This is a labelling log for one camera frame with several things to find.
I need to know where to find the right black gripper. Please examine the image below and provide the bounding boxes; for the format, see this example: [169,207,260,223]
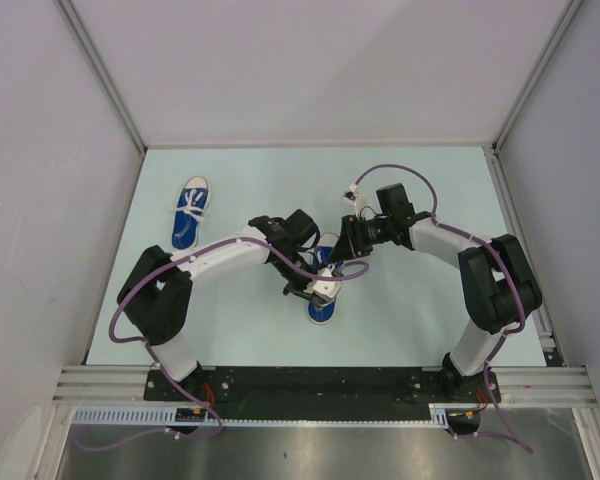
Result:
[326,214,393,265]

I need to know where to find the blue sneaker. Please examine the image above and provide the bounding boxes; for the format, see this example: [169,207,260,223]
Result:
[171,176,210,250]
[308,232,342,325]

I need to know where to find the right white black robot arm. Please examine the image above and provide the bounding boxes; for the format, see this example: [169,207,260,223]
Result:
[328,183,542,401]

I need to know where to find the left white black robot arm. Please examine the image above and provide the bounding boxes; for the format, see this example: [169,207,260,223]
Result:
[114,209,320,400]

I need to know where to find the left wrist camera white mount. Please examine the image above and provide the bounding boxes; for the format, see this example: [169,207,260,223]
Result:
[305,266,342,303]

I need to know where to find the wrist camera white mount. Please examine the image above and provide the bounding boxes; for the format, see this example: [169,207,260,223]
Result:
[342,183,367,217]
[305,266,342,303]

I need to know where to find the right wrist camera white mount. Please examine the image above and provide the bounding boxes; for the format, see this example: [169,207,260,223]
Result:
[342,183,367,217]

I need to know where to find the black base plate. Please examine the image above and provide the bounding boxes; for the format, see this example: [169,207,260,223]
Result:
[143,366,501,420]

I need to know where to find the aluminium corner post right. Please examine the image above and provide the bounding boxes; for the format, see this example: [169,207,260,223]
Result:
[492,0,587,149]

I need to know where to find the aluminium corner post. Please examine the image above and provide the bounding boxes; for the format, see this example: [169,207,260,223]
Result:
[492,0,587,149]
[54,0,148,157]

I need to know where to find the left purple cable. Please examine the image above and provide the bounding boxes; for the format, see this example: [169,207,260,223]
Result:
[73,237,370,454]

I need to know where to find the purple cable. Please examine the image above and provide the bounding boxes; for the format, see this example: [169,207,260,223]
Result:
[73,237,370,454]
[352,163,534,455]

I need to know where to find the white slotted cable duct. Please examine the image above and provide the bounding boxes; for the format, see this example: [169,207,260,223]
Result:
[72,404,477,428]

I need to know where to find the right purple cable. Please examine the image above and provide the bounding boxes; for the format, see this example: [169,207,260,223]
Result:
[352,163,534,455]

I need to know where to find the aluminium corner post left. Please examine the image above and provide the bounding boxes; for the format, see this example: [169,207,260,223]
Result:
[54,0,148,157]

